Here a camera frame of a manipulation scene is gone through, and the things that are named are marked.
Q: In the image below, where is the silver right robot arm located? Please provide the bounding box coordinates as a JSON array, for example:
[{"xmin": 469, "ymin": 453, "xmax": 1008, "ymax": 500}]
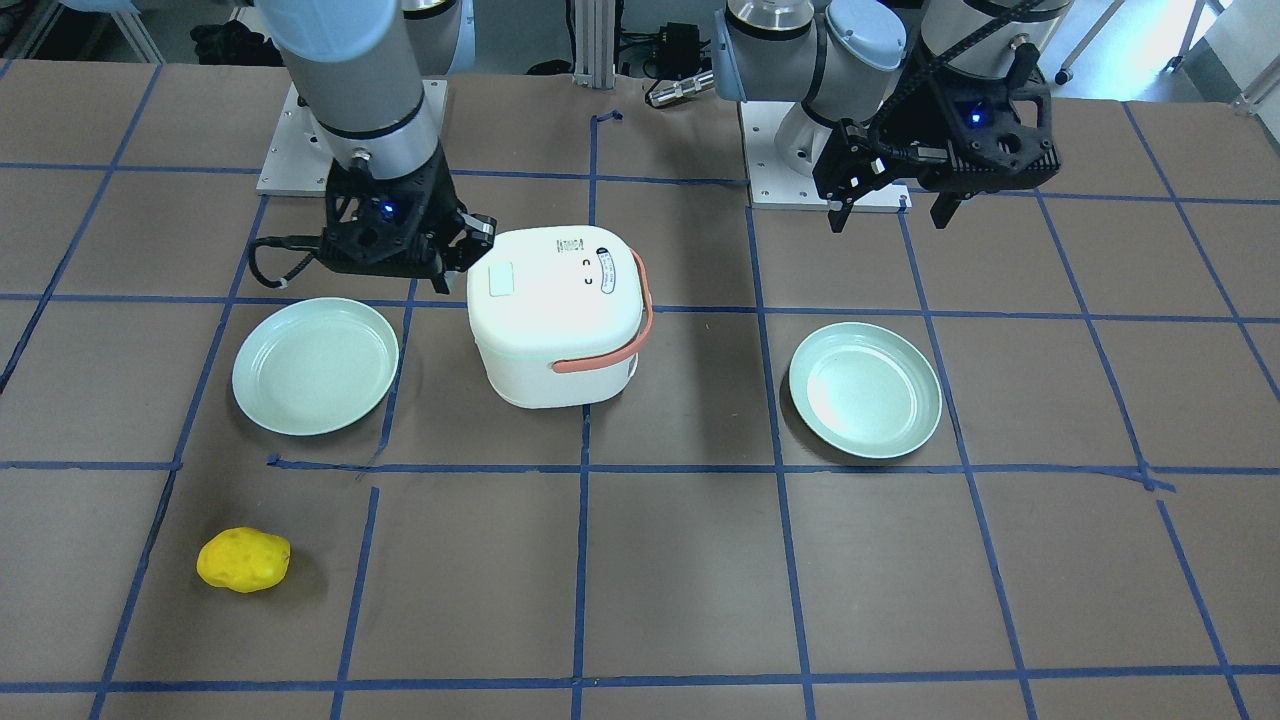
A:
[{"xmin": 250, "ymin": 1, "xmax": 497, "ymax": 293}]

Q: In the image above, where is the yellow lemon toy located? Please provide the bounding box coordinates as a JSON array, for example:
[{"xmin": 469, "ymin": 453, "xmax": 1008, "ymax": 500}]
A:
[{"xmin": 196, "ymin": 527, "xmax": 292, "ymax": 593}]

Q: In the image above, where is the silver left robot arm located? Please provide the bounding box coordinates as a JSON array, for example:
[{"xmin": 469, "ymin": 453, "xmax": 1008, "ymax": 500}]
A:
[{"xmin": 712, "ymin": 1, "xmax": 1070, "ymax": 233}]

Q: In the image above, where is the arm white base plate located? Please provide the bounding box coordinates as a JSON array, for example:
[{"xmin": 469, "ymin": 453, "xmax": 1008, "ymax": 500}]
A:
[
  {"xmin": 256, "ymin": 78, "xmax": 448, "ymax": 199},
  {"xmin": 739, "ymin": 100, "xmax": 913, "ymax": 213}
]

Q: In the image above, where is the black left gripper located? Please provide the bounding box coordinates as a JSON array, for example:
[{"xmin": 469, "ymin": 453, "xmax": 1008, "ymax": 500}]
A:
[{"xmin": 812, "ymin": 70, "xmax": 1061, "ymax": 234}]

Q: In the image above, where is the pale green plate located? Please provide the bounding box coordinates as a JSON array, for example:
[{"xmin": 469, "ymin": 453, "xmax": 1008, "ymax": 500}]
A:
[
  {"xmin": 788, "ymin": 322, "xmax": 943, "ymax": 460},
  {"xmin": 230, "ymin": 297, "xmax": 401, "ymax": 437}
]

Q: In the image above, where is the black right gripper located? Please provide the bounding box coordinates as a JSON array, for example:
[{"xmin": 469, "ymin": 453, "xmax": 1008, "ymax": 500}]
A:
[{"xmin": 320, "ymin": 160, "xmax": 497, "ymax": 281}]

